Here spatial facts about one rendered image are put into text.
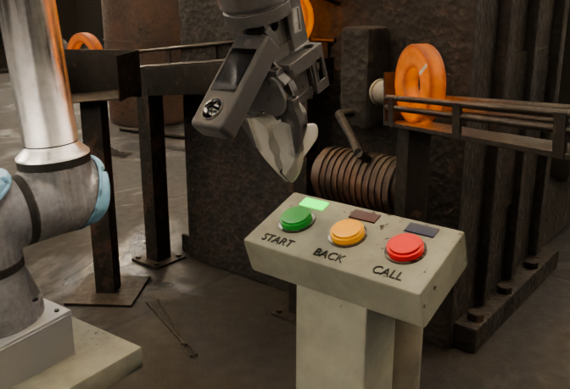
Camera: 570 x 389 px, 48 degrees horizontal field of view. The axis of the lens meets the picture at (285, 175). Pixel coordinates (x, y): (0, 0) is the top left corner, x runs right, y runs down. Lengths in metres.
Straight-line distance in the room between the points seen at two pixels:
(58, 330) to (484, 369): 1.02
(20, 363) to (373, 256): 0.60
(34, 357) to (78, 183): 0.28
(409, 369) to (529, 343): 0.90
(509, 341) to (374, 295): 1.14
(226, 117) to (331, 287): 0.24
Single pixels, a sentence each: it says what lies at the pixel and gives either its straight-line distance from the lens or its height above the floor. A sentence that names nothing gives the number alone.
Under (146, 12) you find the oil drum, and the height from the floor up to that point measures 0.77.
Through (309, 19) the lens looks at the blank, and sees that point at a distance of 1.64.
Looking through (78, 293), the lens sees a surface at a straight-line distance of 2.05.
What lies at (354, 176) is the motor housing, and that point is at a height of 0.49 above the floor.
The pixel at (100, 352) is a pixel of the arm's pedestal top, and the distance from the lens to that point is 1.14.
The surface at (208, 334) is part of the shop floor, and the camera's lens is 1.77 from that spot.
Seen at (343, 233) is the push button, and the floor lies 0.61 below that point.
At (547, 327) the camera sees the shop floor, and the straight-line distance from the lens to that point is 1.92.
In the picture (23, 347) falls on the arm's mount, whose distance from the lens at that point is 1.08.
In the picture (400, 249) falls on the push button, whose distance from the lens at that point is 0.70.
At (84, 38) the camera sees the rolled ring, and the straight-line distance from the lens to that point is 2.35.
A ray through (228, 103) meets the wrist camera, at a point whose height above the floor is 0.77.
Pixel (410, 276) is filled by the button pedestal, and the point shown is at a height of 0.59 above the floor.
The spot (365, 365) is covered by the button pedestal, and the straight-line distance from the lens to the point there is 0.76.
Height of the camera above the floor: 0.87
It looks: 16 degrees down
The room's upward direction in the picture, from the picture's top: straight up
